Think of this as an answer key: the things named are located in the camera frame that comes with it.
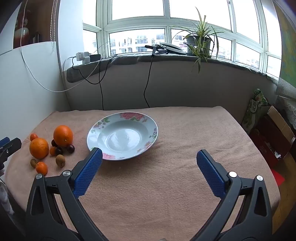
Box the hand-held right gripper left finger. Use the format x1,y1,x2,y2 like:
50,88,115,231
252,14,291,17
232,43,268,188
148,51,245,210
25,148,109,241

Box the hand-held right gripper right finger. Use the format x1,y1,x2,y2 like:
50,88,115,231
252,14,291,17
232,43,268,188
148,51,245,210
192,149,273,241

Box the round large orange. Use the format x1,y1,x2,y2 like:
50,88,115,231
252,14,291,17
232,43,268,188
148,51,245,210
29,138,50,159

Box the tall large orange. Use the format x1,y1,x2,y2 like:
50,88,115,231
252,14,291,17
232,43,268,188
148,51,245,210
53,125,74,146

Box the floral white plate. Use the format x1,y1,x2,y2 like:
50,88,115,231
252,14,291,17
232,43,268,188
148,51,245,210
87,112,159,161

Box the pink towel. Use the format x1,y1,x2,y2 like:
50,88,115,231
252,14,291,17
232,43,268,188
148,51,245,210
5,106,281,241

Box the dark red box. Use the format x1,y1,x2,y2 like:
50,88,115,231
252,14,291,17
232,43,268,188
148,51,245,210
250,113,292,168

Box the red paper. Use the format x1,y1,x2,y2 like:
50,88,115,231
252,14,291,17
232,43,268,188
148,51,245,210
270,169,285,186

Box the green printed bag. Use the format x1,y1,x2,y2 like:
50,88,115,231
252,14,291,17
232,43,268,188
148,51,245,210
242,88,270,133

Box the cardboard box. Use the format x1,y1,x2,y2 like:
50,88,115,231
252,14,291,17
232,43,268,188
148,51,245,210
267,105,296,149

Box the white lace cloth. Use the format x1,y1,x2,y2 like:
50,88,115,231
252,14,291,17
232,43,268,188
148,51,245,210
274,77,296,130

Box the white power adapters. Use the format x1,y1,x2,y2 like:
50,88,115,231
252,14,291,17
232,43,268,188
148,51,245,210
76,52,91,65

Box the grey sill cloth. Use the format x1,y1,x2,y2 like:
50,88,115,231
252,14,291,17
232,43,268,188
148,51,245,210
66,53,280,84

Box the dark wooden cabinet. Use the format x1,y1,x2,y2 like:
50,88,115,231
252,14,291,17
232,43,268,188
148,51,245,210
13,0,59,49

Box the dark flower pot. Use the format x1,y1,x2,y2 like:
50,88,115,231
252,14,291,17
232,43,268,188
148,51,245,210
186,36,212,56

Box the black clip device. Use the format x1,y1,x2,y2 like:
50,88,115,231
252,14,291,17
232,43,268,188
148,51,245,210
145,45,167,54

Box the green spider plant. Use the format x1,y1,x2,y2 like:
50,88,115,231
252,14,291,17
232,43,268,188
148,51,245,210
170,7,225,75

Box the white cable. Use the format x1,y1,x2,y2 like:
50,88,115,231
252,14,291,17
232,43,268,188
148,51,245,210
20,0,109,92

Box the black looped cable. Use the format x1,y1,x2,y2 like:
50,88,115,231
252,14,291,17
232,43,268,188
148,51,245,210
72,54,118,110

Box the black hanging cable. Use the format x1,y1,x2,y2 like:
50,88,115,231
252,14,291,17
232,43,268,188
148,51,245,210
144,53,155,108

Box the white bead cord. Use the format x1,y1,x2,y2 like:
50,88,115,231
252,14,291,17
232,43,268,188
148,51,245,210
50,0,57,51

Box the green yellow wall painting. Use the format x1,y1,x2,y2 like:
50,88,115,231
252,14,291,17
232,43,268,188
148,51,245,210
274,0,296,80

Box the white window frame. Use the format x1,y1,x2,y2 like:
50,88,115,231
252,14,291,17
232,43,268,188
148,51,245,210
82,0,282,79

